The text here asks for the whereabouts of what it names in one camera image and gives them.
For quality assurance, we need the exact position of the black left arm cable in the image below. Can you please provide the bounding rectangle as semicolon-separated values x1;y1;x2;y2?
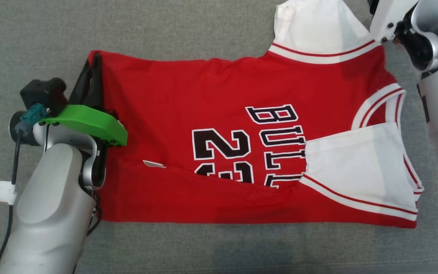
86;190;102;236

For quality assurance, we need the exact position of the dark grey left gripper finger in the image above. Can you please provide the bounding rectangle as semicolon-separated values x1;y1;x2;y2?
69;60;92;107
87;53;103;110

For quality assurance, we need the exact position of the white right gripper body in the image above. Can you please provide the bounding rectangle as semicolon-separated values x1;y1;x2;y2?
369;0;421;43

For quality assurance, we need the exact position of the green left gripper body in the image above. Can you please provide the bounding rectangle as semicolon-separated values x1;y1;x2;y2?
38;105;128;148

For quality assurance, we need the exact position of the left camera cable teal plug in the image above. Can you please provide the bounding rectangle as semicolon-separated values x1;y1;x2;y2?
0;105;48;274

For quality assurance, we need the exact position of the red Bulls jersey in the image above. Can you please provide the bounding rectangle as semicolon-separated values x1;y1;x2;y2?
87;0;425;229

